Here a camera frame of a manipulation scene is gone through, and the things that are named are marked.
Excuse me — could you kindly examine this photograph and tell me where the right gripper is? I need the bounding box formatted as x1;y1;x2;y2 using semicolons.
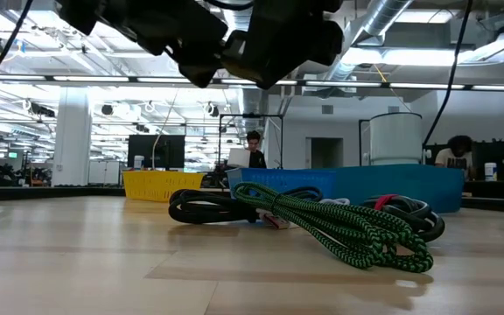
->
222;0;346;91

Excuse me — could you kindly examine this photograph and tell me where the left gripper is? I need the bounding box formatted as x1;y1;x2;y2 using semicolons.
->
57;0;229;89

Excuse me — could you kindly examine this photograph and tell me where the black cable bundle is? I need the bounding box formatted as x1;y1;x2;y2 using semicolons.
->
167;188;261;226

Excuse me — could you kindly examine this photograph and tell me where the blue plastic bin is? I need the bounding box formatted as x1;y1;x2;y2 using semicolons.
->
225;164;466;214

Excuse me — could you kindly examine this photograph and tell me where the white laptop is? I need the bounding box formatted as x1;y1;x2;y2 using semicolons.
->
227;147;251;169

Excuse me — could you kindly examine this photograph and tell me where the person behind white laptop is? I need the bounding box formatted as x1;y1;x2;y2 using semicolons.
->
245;129;268;170

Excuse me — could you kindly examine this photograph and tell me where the black monitor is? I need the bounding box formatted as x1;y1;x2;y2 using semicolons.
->
127;134;186;172

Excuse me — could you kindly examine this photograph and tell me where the yellow plastic basket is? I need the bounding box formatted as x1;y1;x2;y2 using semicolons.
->
122;170;206;203

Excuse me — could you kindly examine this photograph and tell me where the long ceiling light bar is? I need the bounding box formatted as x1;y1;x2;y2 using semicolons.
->
0;73;504;92

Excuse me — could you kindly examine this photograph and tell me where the white pillar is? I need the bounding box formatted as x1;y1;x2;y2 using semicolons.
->
52;86;93;188

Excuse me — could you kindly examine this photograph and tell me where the white red USB plug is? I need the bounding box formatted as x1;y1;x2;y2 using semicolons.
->
257;208;291;230

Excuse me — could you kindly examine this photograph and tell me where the large white cylinder tank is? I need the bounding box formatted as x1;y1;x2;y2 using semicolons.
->
368;111;424;167

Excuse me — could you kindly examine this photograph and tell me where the person at black crates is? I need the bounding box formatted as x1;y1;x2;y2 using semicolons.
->
434;134;474;179

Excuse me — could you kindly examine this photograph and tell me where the wide silver ceiling duct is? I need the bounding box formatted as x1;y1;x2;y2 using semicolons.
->
234;85;271;132

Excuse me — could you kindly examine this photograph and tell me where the black metal frame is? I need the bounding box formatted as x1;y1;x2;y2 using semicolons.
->
218;113;284;171

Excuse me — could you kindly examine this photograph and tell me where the slanted silver ceiling duct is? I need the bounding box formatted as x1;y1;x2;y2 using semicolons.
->
321;0;413;84

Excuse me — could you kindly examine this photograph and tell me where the thin black cable loop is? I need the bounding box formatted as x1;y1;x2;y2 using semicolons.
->
283;186;324;203

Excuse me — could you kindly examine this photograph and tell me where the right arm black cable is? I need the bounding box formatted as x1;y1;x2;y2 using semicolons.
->
422;0;474;146

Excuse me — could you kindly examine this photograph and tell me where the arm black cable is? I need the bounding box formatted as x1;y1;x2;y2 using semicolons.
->
0;0;35;107
422;0;474;146

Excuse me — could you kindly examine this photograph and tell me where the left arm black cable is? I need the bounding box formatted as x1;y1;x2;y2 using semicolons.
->
0;0;35;107

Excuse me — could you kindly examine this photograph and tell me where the green black braided cable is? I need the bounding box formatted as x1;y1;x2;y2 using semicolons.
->
233;181;435;274

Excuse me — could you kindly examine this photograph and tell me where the black cable with red strap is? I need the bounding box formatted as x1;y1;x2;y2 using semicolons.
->
360;193;446;243

